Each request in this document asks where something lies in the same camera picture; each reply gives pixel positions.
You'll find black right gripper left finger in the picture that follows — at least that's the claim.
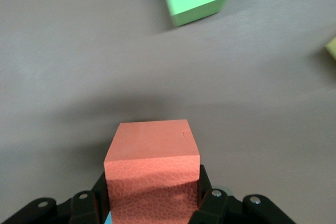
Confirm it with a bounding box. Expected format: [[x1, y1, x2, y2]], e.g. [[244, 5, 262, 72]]
[[0, 171, 112, 224]]

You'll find orange foam block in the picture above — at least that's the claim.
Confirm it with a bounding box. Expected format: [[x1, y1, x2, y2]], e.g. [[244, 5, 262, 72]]
[[103, 119, 202, 224]]

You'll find yellow foam block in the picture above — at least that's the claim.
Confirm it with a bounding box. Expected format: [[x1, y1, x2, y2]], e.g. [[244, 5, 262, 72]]
[[324, 35, 336, 61]]

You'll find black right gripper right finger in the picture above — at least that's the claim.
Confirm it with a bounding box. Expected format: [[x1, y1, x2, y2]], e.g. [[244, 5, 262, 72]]
[[190, 165, 297, 224]]

